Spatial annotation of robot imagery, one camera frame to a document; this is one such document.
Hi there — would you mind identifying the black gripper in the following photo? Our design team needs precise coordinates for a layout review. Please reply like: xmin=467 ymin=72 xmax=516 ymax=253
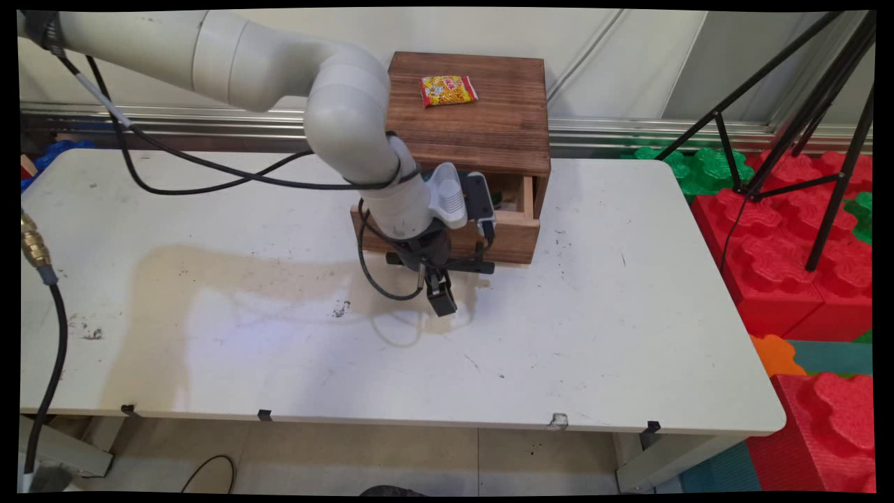
xmin=398 ymin=226 xmax=459 ymax=319

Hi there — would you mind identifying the yellow red snack packet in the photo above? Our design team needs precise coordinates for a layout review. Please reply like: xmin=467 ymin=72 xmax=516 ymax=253
xmin=420 ymin=75 xmax=479 ymax=108

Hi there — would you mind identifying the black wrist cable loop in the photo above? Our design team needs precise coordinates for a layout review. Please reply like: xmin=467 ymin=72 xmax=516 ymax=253
xmin=356 ymin=198 xmax=428 ymax=302

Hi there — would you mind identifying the small green foam block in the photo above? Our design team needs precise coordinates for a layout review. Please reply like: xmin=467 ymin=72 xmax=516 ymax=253
xmin=843 ymin=191 xmax=874 ymax=246

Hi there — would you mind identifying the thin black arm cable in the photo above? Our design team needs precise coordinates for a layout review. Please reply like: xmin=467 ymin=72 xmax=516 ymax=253
xmin=85 ymin=56 xmax=316 ymax=197

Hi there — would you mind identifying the large green foam block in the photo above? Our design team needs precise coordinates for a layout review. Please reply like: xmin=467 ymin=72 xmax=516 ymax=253
xmin=620 ymin=145 xmax=756 ymax=202

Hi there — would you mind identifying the black tripod stand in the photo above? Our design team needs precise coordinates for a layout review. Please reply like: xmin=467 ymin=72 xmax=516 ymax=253
xmin=653 ymin=10 xmax=878 ymax=273

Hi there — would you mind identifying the orange foam piece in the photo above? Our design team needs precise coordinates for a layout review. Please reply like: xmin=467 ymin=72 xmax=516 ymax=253
xmin=750 ymin=333 xmax=808 ymax=379

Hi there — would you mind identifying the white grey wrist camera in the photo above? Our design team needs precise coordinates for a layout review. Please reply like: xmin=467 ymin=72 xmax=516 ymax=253
xmin=425 ymin=162 xmax=498 ymax=242

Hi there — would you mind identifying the red foam block stack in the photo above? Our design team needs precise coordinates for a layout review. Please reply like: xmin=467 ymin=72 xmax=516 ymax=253
xmin=690 ymin=149 xmax=874 ymax=343

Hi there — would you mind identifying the brown wooden drawer cabinet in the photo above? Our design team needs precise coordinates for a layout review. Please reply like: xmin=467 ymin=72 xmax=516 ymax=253
xmin=384 ymin=51 xmax=552 ymax=223

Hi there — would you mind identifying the aluminium wall rail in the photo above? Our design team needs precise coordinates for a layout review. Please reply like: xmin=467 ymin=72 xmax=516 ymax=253
xmin=20 ymin=101 xmax=874 ymax=156

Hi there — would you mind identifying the single red foam block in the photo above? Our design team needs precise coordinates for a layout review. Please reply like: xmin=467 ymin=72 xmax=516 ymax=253
xmin=745 ymin=372 xmax=878 ymax=494

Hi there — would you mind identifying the black hose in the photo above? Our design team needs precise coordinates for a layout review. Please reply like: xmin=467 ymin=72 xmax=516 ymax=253
xmin=24 ymin=282 xmax=69 ymax=477

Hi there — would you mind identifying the teal foam mat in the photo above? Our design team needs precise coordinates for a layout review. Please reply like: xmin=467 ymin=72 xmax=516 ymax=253
xmin=789 ymin=340 xmax=874 ymax=379

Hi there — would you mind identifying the brass hose fitting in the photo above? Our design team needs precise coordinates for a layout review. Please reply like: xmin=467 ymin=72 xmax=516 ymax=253
xmin=21 ymin=210 xmax=61 ymax=286

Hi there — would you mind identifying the black floor cable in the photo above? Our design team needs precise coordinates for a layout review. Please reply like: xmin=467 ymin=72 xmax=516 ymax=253
xmin=181 ymin=454 xmax=237 ymax=494

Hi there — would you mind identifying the white table leg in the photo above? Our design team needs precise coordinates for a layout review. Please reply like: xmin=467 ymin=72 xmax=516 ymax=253
xmin=20 ymin=416 xmax=114 ymax=479
xmin=615 ymin=433 xmax=742 ymax=494

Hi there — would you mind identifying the brown wooden drawer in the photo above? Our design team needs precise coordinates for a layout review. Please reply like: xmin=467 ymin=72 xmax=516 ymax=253
xmin=351 ymin=173 xmax=543 ymax=266

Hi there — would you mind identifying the black cable with grey sleeve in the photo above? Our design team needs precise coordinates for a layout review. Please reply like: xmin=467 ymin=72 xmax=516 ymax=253
xmin=52 ymin=49 xmax=420 ymax=191

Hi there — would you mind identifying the blue foam mat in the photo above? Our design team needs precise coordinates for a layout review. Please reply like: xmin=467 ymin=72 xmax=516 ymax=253
xmin=680 ymin=440 xmax=763 ymax=494

